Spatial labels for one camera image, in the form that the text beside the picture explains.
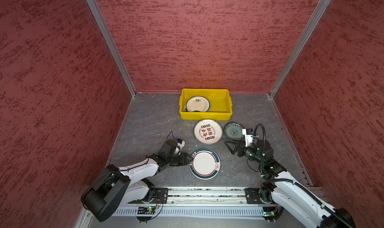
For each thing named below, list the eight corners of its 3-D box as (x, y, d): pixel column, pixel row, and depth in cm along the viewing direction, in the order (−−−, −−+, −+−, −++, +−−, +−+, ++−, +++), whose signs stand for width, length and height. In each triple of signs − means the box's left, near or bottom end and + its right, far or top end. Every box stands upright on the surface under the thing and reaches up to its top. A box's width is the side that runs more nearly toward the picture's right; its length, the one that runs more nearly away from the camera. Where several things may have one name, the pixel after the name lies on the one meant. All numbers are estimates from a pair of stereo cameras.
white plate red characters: (193, 144, 95) (193, 142, 93) (193, 120, 107) (193, 119, 105) (223, 144, 95) (224, 142, 93) (220, 120, 107) (221, 119, 105)
